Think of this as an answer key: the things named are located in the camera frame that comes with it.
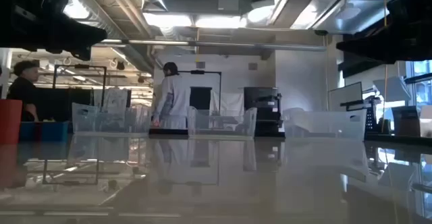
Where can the large metal air duct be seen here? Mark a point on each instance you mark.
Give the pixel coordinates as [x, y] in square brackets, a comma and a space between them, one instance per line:
[337, 11]

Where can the red wooden cylinder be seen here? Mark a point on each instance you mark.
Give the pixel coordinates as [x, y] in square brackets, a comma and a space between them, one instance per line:
[10, 121]

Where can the white board screen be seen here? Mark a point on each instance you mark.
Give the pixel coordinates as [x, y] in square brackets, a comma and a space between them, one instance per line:
[344, 97]

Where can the long silver ceiling pipe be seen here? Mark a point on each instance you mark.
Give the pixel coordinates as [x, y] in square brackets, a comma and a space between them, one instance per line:
[219, 44]

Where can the bright ceiling light panel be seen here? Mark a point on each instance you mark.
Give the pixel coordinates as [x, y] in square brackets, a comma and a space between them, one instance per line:
[168, 20]

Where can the plain white cloth sheet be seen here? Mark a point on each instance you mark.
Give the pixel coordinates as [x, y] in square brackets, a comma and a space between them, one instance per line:
[233, 102]

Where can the black partition panel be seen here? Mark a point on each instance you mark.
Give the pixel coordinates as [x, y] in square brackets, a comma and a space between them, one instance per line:
[57, 104]

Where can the brown cardboard box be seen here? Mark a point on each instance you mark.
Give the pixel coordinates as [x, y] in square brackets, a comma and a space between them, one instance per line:
[405, 122]

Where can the black hanging camera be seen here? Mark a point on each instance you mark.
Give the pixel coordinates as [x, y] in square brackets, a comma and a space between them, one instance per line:
[120, 65]
[141, 79]

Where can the person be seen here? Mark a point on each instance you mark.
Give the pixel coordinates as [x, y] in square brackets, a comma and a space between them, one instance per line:
[22, 92]
[175, 96]

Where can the black frame rig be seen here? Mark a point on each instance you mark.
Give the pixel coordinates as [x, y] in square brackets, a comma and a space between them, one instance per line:
[202, 71]
[81, 66]

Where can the white angled panel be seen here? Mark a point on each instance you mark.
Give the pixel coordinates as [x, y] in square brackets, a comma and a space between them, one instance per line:
[393, 89]

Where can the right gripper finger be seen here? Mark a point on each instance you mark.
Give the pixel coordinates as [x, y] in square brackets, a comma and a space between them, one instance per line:
[398, 43]

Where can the black equipment cabinet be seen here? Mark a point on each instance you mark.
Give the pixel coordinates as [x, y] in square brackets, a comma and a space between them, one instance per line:
[260, 97]

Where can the grey ceiling box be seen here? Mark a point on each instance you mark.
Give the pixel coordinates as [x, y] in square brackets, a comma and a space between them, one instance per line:
[229, 1]

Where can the black perforated stand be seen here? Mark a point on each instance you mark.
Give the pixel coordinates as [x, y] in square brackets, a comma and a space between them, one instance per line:
[371, 116]

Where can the patterned white cloth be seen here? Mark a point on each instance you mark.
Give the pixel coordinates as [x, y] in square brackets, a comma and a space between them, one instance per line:
[114, 99]

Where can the clear plastic bin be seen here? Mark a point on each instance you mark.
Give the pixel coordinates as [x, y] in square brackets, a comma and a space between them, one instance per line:
[84, 119]
[194, 122]
[324, 126]

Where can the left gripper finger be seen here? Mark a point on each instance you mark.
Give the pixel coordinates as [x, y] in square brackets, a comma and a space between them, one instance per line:
[74, 35]
[84, 54]

